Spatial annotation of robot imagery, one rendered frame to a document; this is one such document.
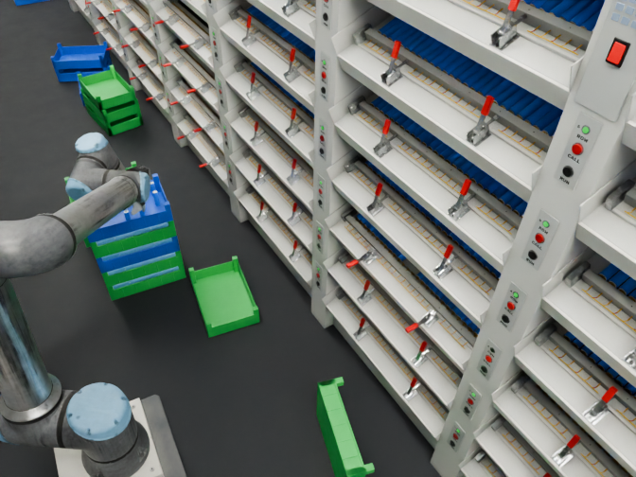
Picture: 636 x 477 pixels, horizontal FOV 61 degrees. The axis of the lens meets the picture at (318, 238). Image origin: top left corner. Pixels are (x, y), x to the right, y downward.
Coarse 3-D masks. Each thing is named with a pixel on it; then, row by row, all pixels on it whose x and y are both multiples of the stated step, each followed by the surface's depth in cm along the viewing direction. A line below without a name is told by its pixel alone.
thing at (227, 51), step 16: (224, 0) 181; (208, 16) 190; (224, 48) 191; (224, 80) 199; (224, 96) 205; (224, 112) 212; (224, 144) 226; (240, 144) 221; (240, 176) 232; (240, 208) 243
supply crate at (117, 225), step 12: (156, 180) 209; (168, 204) 196; (120, 216) 202; (132, 216) 202; (144, 216) 195; (156, 216) 197; (168, 216) 200; (108, 228) 192; (120, 228) 194; (132, 228) 196; (96, 240) 193
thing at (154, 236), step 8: (168, 224) 202; (152, 232) 201; (160, 232) 203; (168, 232) 204; (120, 240) 197; (128, 240) 199; (136, 240) 200; (144, 240) 202; (152, 240) 204; (96, 248) 195; (104, 248) 196; (112, 248) 198; (120, 248) 200; (128, 248) 201; (96, 256) 197
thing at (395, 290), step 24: (336, 216) 168; (360, 240) 164; (360, 264) 164; (384, 264) 157; (408, 264) 155; (384, 288) 154; (408, 288) 151; (408, 312) 148; (432, 336) 141; (456, 336) 139; (456, 360) 136
